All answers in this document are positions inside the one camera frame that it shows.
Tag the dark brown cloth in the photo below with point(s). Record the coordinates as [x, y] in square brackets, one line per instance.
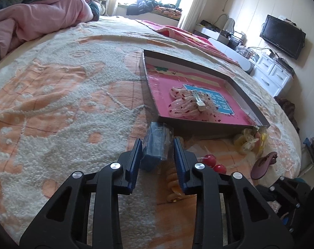
[286, 109]

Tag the orange claw hair clip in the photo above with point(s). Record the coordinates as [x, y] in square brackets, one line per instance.
[172, 184]

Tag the pink pompom hair clip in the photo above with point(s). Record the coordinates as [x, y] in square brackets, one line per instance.
[275, 207]

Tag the orange floral cloth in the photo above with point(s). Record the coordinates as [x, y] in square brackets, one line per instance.
[169, 11]

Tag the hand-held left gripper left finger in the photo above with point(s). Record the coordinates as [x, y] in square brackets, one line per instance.
[133, 160]

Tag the dark jacket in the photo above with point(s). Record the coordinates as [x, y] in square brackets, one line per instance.
[142, 6]

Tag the pink red blanket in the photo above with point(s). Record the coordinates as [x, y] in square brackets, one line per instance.
[188, 37]

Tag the pink floral quilt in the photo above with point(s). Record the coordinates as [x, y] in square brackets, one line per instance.
[42, 23]

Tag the black flat television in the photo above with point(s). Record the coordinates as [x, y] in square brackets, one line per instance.
[282, 36]

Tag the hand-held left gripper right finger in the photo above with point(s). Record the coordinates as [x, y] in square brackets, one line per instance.
[181, 166]

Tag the cream cloth pile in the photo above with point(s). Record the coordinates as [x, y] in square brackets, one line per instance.
[98, 7]

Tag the white grey vanity desk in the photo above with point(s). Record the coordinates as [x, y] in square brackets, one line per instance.
[224, 44]

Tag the maroon hair clip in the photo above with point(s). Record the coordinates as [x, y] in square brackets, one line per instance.
[263, 166]

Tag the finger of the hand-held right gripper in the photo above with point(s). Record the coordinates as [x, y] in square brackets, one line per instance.
[286, 190]
[287, 221]

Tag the white drawer dresser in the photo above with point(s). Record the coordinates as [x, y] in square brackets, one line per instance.
[272, 75]

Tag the dark blue item clear packet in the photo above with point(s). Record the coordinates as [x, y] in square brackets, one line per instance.
[154, 147]

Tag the pink dotted bow hair clip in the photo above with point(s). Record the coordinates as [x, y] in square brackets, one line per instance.
[182, 106]

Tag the white vanity mirror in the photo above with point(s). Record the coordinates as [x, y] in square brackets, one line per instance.
[229, 24]

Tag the grey cardboard box pink inside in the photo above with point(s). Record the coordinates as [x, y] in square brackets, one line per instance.
[167, 93]

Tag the black set-top box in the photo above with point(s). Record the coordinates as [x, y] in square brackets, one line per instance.
[284, 62]

